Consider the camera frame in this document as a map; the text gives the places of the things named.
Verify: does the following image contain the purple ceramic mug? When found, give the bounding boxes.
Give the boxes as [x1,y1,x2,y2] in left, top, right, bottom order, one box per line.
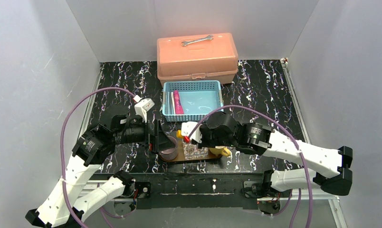
[159,136,178,161]

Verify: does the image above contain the yellow toothpaste tube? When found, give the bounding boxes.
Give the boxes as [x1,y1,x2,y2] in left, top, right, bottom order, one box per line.
[176,130,184,140]

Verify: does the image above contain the yellow ceramic mug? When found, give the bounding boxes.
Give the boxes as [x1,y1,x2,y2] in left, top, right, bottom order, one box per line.
[209,146,232,157]

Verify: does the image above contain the clear textured glass cup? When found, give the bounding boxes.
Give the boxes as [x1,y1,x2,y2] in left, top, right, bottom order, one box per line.
[182,142,209,161]

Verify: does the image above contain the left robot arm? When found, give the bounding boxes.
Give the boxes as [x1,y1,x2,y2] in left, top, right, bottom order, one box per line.
[26,105,176,228]

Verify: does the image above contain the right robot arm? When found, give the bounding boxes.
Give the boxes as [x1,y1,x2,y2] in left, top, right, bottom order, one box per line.
[191,112,353,196]

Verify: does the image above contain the brown wooden oval tray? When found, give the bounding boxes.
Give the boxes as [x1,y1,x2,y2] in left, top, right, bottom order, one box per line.
[158,148,222,163]

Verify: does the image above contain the pink toothpaste tube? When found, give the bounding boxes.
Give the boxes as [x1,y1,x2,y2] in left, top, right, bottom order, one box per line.
[173,90,184,115]

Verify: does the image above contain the grey toothbrush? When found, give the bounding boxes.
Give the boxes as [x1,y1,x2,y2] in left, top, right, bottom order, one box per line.
[166,92,172,115]

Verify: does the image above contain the white toothbrush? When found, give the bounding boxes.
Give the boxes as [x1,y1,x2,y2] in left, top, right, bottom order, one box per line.
[170,92,176,115]

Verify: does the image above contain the light blue plastic basket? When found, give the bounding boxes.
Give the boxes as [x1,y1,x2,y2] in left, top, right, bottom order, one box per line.
[162,80,223,122]

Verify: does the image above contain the salmon plastic toolbox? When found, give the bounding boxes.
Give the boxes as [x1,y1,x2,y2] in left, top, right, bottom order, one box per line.
[157,33,239,84]

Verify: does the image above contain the silver open-end wrench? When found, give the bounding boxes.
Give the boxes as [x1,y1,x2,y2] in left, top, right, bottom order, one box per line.
[181,35,213,47]

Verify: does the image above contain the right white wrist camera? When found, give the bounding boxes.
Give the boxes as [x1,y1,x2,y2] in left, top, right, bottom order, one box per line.
[181,122,202,143]

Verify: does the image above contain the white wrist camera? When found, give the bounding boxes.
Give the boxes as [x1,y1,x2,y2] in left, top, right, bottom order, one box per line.
[181,122,202,143]
[133,95,154,122]

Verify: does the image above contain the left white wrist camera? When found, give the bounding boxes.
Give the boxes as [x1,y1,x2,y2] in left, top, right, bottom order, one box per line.
[133,95,154,122]

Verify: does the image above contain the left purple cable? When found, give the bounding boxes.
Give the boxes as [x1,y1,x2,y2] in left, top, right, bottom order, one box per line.
[60,87,136,228]

